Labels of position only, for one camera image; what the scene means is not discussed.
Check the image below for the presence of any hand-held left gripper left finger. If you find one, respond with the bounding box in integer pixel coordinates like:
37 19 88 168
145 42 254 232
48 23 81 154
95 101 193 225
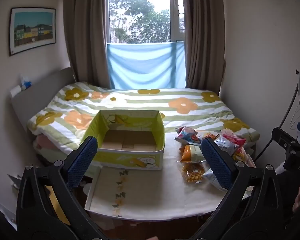
16 135 108 240

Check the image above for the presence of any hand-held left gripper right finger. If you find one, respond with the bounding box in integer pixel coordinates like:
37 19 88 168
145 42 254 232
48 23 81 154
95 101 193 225
190 137 293 240

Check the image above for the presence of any blue red white snack packet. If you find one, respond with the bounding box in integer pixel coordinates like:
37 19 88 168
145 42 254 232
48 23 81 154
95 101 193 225
174 126 203 146

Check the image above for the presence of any green printed storage box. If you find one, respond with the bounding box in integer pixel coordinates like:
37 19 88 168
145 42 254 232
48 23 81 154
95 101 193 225
79 109 165 171

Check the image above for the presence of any silver blue snack packet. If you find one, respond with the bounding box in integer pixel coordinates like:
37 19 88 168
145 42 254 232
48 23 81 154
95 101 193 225
202 168 228 192

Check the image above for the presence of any black stand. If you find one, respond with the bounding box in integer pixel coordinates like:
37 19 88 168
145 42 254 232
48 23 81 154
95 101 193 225
254 70 300 162

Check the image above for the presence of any clear waffle snack packet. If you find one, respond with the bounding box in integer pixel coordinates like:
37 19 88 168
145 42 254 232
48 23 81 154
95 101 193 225
177 161 210 184

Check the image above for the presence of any orange snack packet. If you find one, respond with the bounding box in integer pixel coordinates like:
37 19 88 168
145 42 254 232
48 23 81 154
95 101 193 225
179 144 206 163

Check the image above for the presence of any cream printed box lid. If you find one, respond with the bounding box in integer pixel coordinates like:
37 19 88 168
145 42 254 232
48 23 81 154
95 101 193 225
84 167 132 217

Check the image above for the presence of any pink bed sheet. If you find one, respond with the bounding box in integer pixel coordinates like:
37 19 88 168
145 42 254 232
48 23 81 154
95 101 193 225
32 133 73 155

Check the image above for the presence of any floral tablecloth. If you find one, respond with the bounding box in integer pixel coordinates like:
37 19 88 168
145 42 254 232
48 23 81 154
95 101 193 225
85 127 256 218

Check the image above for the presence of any green striped floral blanket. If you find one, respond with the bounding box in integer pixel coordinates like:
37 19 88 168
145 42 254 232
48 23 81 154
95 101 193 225
27 81 260 155

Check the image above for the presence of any grey bed headboard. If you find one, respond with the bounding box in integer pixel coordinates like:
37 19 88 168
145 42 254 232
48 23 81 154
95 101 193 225
10 67 77 135

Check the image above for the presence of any light blue cloth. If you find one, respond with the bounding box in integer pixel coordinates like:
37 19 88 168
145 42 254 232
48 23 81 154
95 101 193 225
107 42 187 90

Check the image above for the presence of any brown curtain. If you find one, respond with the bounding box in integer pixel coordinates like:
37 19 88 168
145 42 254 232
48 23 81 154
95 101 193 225
62 0 112 89
181 0 226 97

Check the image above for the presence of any framed houses picture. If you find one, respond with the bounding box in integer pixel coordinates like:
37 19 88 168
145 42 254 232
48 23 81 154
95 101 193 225
9 7 57 57

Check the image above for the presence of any window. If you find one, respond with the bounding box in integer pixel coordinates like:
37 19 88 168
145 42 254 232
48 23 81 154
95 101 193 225
109 0 186 44

